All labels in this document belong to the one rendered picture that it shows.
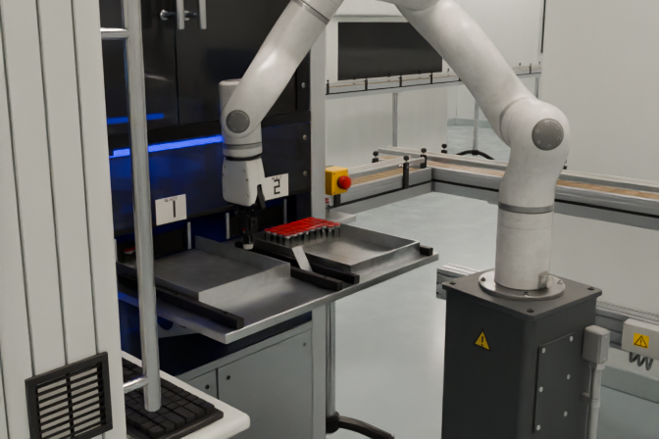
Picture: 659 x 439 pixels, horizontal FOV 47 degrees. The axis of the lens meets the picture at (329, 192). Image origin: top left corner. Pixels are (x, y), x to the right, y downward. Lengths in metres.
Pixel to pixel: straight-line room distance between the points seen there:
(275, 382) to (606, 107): 1.68
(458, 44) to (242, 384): 1.07
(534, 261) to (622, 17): 1.55
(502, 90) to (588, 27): 1.48
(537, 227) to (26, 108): 1.10
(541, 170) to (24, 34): 1.07
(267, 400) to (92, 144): 1.31
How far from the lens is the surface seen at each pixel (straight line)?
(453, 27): 1.62
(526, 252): 1.71
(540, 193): 1.68
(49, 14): 0.99
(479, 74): 1.63
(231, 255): 1.87
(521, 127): 1.60
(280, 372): 2.20
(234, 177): 1.64
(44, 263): 1.02
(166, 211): 1.80
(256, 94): 1.52
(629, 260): 3.18
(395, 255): 1.83
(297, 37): 1.58
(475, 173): 2.69
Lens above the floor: 1.44
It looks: 13 degrees down
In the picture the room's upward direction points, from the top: straight up
